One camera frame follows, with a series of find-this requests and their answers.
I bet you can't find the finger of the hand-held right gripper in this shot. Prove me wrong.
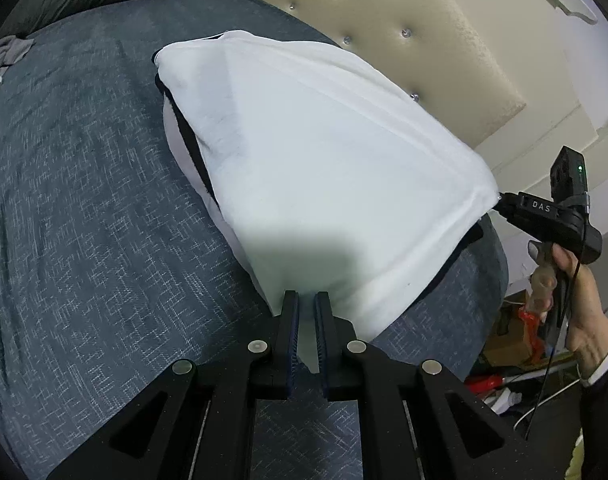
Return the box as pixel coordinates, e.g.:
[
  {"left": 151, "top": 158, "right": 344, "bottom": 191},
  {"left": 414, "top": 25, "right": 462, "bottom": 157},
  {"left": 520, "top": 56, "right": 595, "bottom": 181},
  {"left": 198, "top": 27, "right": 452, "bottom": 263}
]
[{"left": 496, "top": 191, "right": 520, "bottom": 226}]

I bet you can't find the person's right hand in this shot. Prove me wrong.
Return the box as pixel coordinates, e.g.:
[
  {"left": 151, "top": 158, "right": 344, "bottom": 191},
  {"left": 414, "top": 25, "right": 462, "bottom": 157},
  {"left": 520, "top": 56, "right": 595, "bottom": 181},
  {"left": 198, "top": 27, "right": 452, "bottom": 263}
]
[{"left": 528, "top": 239, "right": 608, "bottom": 379}]

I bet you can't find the white t-shirt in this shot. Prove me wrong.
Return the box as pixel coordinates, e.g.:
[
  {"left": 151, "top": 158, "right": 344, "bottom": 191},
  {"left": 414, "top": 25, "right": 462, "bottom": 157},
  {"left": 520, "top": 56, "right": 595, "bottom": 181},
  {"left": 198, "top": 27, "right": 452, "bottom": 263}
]
[{"left": 153, "top": 30, "right": 500, "bottom": 376}]

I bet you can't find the cream tufted headboard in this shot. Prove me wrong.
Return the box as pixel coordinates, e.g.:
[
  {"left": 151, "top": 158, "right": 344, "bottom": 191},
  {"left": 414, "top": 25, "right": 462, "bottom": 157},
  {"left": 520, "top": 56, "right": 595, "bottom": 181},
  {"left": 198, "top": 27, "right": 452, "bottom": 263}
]
[{"left": 231, "top": 0, "right": 608, "bottom": 241}]

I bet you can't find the person's right forearm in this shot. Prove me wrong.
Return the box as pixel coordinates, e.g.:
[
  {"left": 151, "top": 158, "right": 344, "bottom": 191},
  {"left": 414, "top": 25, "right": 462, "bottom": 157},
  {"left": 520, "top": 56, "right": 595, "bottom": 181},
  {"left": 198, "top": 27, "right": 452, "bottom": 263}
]
[{"left": 576, "top": 332, "right": 608, "bottom": 480}]

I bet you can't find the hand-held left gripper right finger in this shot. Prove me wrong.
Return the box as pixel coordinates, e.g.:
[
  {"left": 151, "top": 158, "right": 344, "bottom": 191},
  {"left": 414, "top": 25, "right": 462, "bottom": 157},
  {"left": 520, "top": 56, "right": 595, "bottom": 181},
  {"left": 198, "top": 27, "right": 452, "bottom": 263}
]
[{"left": 314, "top": 291, "right": 550, "bottom": 480}]

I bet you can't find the black cable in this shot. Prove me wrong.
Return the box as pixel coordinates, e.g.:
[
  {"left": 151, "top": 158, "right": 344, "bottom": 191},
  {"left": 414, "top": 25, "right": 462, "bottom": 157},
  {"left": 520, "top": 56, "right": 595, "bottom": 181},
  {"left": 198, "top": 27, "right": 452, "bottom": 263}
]
[{"left": 524, "top": 260, "right": 585, "bottom": 441}]

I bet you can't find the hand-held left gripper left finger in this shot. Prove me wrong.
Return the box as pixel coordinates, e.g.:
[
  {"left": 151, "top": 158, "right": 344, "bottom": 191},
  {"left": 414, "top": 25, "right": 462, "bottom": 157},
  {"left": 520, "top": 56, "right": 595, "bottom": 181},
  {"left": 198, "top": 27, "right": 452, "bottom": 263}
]
[{"left": 46, "top": 290, "right": 301, "bottom": 480}]

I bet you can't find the cardboard box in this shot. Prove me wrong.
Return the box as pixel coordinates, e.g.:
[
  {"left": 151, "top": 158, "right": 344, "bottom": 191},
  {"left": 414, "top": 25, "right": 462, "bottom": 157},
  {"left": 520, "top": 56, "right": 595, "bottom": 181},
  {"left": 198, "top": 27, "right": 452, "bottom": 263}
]
[{"left": 484, "top": 302, "right": 532, "bottom": 368}]

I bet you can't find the grey garment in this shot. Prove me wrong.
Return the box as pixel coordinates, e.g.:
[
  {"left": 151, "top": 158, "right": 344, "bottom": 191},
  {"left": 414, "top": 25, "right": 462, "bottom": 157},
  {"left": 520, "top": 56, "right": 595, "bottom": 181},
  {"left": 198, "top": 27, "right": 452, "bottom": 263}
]
[{"left": 0, "top": 36, "right": 35, "bottom": 73}]

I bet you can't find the bed with blue patterned sheet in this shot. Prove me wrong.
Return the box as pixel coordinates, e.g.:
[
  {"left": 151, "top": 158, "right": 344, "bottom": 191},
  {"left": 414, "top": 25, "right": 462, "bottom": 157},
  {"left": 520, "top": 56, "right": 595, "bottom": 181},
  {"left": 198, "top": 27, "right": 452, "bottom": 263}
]
[{"left": 0, "top": 0, "right": 510, "bottom": 480}]

